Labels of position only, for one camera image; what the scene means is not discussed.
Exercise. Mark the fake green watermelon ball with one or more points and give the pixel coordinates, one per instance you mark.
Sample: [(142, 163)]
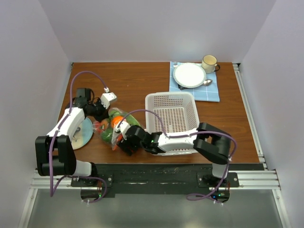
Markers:
[(113, 113)]

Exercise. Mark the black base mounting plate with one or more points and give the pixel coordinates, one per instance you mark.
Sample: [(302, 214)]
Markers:
[(181, 179)]

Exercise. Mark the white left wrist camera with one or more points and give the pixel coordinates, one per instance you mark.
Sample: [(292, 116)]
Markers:
[(107, 99)]

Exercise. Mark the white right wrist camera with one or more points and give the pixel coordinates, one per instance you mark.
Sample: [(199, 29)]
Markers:
[(121, 129)]

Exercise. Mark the fake orange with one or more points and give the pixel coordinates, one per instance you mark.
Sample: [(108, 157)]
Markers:
[(115, 121)]

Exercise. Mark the fake watermelon slice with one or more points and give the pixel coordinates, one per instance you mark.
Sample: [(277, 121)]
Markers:
[(131, 120)]

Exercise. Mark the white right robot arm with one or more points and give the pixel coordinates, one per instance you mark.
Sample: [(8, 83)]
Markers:
[(209, 141)]

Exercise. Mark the cream enamel mug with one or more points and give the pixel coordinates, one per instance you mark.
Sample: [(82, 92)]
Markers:
[(210, 64)]

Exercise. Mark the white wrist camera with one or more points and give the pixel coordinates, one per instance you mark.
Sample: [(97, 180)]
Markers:
[(121, 129), (107, 99)]

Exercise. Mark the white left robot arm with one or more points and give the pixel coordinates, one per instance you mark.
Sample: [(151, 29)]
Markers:
[(54, 152)]

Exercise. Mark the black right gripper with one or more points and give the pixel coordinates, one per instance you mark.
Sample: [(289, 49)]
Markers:
[(124, 144)]

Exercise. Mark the white round plate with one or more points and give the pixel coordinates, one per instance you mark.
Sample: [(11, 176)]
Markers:
[(189, 75)]

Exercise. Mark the metal spoon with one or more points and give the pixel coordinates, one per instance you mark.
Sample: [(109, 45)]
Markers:
[(207, 82)]

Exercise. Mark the blue beige round plate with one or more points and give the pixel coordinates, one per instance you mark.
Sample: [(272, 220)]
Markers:
[(83, 134)]

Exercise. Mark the white perforated plastic basket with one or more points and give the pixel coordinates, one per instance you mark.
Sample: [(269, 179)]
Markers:
[(176, 111)]

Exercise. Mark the fake green pepper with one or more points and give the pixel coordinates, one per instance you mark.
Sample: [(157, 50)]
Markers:
[(106, 135)]

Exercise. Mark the fake tomato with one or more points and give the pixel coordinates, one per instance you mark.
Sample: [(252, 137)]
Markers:
[(100, 126)]

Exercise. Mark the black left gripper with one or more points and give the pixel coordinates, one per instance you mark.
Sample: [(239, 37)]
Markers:
[(104, 114)]

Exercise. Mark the clear orange zip top bag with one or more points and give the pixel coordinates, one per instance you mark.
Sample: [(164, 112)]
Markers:
[(114, 140)]

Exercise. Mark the blue checked cloth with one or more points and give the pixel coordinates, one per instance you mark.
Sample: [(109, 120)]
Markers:
[(202, 93)]

